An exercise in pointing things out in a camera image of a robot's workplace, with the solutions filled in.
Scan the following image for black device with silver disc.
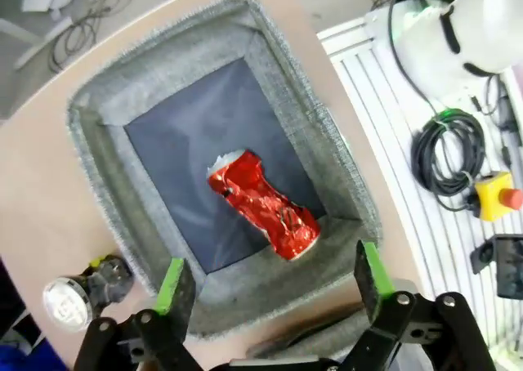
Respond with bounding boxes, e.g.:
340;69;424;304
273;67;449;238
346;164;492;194
42;254;136;333

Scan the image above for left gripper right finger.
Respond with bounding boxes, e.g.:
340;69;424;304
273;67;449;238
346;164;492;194
342;239;498;371

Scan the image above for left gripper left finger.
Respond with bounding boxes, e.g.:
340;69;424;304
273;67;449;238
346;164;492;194
73;257;205;371

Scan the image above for crushed red soda can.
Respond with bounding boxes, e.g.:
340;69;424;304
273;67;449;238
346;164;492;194
206;148;322;261

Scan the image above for loose black floor cables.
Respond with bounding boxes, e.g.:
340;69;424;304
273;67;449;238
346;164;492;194
47;0;136;74

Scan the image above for white table frame leg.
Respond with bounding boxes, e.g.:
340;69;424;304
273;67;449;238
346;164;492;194
0;17;74;70

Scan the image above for black cable from arm base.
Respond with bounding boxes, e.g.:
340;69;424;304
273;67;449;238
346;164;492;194
387;0;441;119

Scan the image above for white ridged aluminium platform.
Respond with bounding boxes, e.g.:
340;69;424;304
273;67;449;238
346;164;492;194
316;17;523;371

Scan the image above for black flat device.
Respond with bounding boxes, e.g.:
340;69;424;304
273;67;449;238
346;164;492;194
469;234;523;299

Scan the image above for grey basket labelled Can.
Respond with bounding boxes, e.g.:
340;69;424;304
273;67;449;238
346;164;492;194
66;0;383;340

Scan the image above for coiled black cable bundle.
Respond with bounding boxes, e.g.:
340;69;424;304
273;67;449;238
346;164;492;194
410;108;487;213

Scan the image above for yellow emergency stop button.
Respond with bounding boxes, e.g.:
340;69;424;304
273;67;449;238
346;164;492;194
473;170;523;223

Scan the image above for thin black cable with plugs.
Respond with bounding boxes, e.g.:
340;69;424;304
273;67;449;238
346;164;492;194
469;72;523;172

